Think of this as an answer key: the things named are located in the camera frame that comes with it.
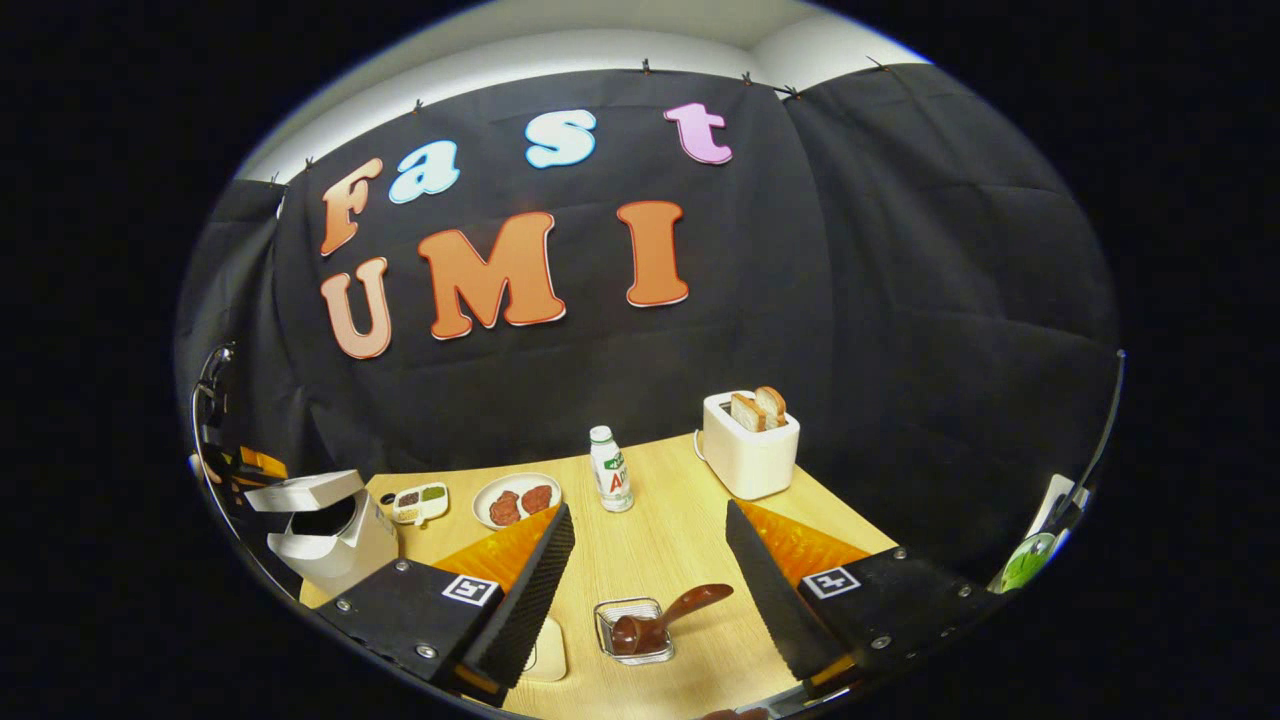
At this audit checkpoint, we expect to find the cream toaster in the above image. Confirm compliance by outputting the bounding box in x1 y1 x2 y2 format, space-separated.
700 388 801 501

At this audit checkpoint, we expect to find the white bottle green label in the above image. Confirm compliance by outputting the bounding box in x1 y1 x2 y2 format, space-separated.
589 426 635 513

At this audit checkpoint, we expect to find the brown wooden spoon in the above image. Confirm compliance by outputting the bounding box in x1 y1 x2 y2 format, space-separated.
610 584 734 656

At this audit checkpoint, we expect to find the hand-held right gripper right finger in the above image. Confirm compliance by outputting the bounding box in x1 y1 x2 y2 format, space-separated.
725 500 1006 701

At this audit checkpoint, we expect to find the white divided grain dish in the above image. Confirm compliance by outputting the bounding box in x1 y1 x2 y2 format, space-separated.
390 483 449 526

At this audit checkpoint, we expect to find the metal wire chopstick holder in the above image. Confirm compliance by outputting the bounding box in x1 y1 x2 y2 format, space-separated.
594 598 675 666

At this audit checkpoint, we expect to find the black cable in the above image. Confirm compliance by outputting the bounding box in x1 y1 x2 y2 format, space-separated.
1058 350 1127 533

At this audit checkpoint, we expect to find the white rice cooker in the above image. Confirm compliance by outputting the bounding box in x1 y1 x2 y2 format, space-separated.
245 470 399 599

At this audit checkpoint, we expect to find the white round plate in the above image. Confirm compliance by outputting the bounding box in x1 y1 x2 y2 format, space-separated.
472 473 563 531

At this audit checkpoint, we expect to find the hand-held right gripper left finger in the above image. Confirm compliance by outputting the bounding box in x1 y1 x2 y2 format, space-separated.
315 503 576 706

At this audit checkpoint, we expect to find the black backdrop cloth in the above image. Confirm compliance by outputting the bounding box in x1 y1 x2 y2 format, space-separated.
175 62 1121 581

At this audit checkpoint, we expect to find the white board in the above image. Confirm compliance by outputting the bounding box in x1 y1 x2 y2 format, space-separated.
1030 474 1091 541

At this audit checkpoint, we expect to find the cream square rice container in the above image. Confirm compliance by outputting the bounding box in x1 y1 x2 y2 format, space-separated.
520 617 568 683

